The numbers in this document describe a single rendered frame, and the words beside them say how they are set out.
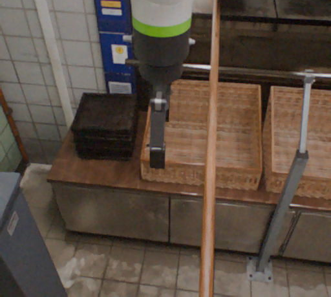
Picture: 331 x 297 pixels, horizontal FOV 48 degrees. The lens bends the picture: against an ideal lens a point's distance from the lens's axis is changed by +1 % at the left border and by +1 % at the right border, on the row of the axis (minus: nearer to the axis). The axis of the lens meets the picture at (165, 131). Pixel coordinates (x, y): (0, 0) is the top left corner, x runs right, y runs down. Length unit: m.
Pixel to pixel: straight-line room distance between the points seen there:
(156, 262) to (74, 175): 0.72
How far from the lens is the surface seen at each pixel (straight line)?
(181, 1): 0.56
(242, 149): 1.97
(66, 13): 1.94
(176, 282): 2.19
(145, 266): 2.23
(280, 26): 1.83
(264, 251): 2.07
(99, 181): 1.84
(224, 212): 1.88
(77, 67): 2.09
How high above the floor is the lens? 2.00
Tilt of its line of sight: 44 degrees down
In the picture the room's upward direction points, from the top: straight up
